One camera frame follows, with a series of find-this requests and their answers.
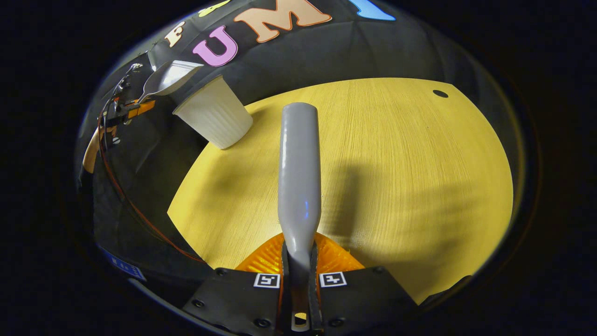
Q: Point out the wooden desktop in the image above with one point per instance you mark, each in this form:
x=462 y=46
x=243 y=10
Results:
x=396 y=186

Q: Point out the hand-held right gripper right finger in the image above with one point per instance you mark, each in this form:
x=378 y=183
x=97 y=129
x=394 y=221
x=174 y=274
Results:
x=368 y=298

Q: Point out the white ribbed garbage bin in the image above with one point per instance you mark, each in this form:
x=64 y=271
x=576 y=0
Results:
x=217 y=119

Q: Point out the small grey broom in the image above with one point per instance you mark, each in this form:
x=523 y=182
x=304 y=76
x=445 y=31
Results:
x=299 y=177

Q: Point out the small grey dustpan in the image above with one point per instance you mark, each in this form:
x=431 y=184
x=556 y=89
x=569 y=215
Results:
x=170 y=77

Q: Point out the blue printed tag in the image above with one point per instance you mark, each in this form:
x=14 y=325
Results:
x=123 y=266

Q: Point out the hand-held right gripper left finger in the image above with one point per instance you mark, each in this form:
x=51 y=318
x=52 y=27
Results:
x=233 y=298

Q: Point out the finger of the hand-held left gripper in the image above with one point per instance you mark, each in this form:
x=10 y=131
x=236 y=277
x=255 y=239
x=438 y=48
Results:
x=142 y=108

